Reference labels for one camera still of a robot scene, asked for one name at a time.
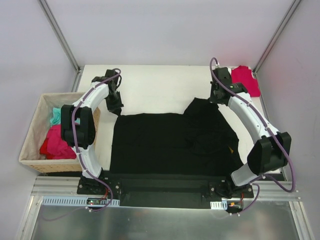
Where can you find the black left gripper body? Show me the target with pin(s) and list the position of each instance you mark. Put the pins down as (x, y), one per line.
(114, 103)

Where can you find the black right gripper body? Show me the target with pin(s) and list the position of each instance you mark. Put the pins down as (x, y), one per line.
(216, 97)

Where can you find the black flower print t-shirt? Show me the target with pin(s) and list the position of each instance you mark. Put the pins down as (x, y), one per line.
(197, 142)

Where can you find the wicker laundry basket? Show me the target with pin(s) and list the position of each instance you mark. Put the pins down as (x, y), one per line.
(37, 132)

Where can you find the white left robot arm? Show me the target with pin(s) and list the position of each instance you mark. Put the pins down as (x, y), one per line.
(77, 125)

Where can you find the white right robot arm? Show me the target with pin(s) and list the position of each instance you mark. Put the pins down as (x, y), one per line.
(271, 148)

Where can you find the folded red t-shirt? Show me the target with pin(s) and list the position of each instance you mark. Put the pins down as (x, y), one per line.
(243, 74)

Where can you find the teal t-shirt in basket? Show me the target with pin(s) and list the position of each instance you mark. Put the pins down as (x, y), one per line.
(56, 117)

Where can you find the red t-shirt in basket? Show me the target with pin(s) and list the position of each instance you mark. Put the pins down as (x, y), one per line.
(54, 147)

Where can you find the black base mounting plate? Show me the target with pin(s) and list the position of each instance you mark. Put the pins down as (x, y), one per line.
(163, 190)

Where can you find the aluminium front rail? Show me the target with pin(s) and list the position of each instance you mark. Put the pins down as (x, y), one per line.
(67, 186)

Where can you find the right white cable duct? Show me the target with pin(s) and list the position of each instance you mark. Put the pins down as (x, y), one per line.
(224, 205)

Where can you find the white cable duct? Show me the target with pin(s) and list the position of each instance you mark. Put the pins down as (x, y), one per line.
(75, 201)
(224, 205)

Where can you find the left aluminium frame post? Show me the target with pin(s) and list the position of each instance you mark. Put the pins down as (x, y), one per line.
(44, 5)

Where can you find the aluminium frame post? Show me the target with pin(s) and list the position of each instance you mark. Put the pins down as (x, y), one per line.
(277, 34)
(44, 5)

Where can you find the right aluminium frame post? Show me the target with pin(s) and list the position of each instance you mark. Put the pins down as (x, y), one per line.
(277, 34)

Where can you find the left white cable duct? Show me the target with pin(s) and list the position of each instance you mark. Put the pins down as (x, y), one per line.
(75, 201)

